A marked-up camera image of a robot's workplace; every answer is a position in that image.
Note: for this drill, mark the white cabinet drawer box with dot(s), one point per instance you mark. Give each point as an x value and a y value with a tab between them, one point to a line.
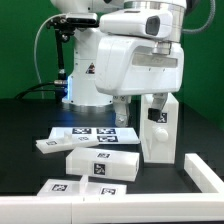
110	164

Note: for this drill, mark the white L-shaped obstacle frame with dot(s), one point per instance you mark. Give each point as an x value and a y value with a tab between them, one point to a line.
206	205

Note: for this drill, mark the black camera on stand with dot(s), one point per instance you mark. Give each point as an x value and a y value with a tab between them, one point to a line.
64	27

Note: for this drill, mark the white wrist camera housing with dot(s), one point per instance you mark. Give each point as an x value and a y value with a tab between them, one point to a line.
145	23

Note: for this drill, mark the flat white panel four tags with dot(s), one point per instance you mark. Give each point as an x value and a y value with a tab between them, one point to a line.
105	135

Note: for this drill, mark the white cabinet body box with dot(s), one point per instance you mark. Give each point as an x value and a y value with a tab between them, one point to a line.
158	139

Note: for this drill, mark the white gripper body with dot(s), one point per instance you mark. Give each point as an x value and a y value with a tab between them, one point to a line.
129	66

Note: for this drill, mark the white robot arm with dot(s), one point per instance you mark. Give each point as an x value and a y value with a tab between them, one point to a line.
82	91

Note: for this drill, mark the white door panel with peg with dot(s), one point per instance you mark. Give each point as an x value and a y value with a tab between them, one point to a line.
67	142

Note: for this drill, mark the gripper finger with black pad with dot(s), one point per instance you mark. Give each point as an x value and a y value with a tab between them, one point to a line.
121	108
158	103

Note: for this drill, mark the white front panel with peg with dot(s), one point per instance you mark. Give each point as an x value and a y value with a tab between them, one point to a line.
56	187

